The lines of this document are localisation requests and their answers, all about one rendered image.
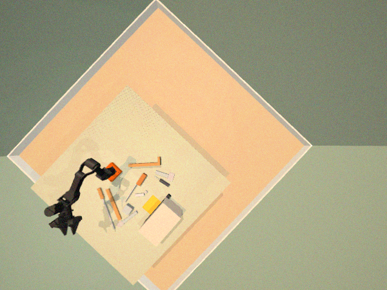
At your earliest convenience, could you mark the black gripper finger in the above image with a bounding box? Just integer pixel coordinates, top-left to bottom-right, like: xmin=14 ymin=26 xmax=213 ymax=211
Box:
xmin=68 ymin=221 xmax=80 ymax=235
xmin=56 ymin=223 xmax=68 ymax=236

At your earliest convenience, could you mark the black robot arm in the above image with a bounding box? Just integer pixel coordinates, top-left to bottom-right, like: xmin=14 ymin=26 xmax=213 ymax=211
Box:
xmin=44 ymin=158 xmax=116 ymax=228

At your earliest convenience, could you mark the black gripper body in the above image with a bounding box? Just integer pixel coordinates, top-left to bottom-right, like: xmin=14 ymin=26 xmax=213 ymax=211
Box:
xmin=58 ymin=208 xmax=82 ymax=226

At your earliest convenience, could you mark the beige cabinet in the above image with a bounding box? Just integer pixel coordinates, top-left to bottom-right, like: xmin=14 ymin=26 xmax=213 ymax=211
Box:
xmin=138 ymin=194 xmax=182 ymax=246

